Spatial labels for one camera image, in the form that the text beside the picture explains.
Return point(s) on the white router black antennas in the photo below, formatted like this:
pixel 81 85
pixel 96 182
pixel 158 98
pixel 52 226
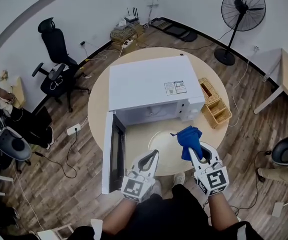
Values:
pixel 131 19

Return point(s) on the black floor mat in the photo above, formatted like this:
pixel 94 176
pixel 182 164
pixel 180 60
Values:
pixel 181 32

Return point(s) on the white power strip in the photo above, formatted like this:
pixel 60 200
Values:
pixel 128 43
pixel 73 130

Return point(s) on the person's left forearm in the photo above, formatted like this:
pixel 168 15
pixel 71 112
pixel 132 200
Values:
pixel 120 216

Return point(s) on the person's right shoe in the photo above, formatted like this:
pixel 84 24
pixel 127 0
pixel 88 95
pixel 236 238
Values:
pixel 178 178

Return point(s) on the white microwave oven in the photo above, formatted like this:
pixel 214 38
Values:
pixel 146 84

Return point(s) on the person's black clothing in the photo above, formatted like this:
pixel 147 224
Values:
pixel 173 216

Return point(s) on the person's right forearm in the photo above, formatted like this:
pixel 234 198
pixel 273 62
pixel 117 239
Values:
pixel 221 211

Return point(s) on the white wall outlet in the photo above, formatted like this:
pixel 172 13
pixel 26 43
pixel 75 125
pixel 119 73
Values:
pixel 256 48

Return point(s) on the small wooden table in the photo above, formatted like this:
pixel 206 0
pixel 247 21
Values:
pixel 18 91

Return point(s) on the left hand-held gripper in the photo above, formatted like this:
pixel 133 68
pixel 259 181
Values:
pixel 133 186

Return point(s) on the person's shoe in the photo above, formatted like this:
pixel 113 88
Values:
pixel 156 187
pixel 178 178

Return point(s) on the person's left shoe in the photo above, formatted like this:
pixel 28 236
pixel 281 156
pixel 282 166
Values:
pixel 156 187

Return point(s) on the white step stool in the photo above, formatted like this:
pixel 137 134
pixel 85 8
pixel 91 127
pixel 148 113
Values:
pixel 56 231

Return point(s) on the black flat monitor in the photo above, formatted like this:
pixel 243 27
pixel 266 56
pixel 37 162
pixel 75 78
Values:
pixel 44 114

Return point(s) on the black office chair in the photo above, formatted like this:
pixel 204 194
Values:
pixel 56 41

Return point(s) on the white oval pod device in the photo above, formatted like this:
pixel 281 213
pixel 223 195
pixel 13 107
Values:
pixel 287 151
pixel 14 145

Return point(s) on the black standing fan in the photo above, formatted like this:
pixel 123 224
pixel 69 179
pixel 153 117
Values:
pixel 224 57

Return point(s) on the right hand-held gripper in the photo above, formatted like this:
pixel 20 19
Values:
pixel 215 180

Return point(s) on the white flat mop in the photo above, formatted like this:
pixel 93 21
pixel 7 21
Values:
pixel 277 209

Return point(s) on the blue cloth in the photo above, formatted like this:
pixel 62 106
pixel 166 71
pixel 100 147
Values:
pixel 188 139

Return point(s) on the clear glass microwave turntable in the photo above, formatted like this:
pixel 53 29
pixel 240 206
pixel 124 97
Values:
pixel 168 149

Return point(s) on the wicker basket organizer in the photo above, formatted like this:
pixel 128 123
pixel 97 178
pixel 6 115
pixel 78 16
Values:
pixel 217 111

